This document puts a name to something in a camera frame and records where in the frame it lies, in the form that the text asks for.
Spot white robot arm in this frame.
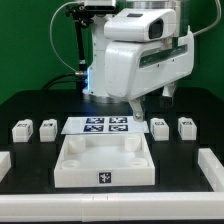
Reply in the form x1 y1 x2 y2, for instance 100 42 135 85
84 0 194 122

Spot white left fence piece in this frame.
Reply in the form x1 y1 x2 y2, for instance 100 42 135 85
0 151 11 182

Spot black base cables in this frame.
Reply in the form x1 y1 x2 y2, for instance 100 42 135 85
41 70 88 92

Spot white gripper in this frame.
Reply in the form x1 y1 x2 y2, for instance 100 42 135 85
104 31 195 122

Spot grey cable loop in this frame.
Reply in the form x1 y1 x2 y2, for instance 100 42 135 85
49 0 88 73

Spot white square tabletop part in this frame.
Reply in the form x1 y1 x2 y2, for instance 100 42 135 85
54 133 155 188

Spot white right fence piece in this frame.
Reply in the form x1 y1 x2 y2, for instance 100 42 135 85
198 148 224 192

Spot sheet with fiducial markers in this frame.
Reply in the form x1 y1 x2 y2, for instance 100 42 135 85
62 116 149 135

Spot white front fence rail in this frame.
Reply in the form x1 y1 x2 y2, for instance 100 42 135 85
0 192 224 222

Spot white fence piece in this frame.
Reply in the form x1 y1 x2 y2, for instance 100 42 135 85
0 151 11 182
198 148 224 192

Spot grey cable right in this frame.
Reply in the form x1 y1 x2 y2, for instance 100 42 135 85
193 0 223 37

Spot black camera stand pole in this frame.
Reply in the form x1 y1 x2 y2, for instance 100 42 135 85
65 4 93 89

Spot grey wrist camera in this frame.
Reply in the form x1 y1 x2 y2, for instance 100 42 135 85
84 0 116 11

